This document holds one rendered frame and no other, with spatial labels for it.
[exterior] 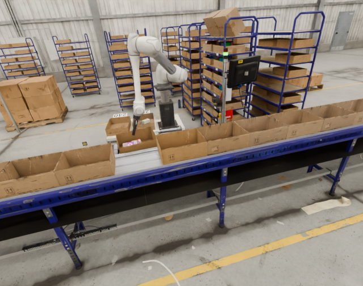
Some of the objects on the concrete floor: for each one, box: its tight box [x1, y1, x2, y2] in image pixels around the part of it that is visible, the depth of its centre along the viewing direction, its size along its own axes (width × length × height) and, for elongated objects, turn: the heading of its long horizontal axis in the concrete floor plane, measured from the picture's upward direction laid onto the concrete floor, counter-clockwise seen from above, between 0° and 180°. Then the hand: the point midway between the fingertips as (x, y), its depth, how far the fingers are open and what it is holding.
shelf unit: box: [244, 11, 326, 117], centre depth 345 cm, size 98×49×196 cm, turn 22°
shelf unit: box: [104, 28, 156, 111], centre depth 537 cm, size 98×49×196 cm, turn 109°
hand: (133, 131), depth 222 cm, fingers closed, pressing on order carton
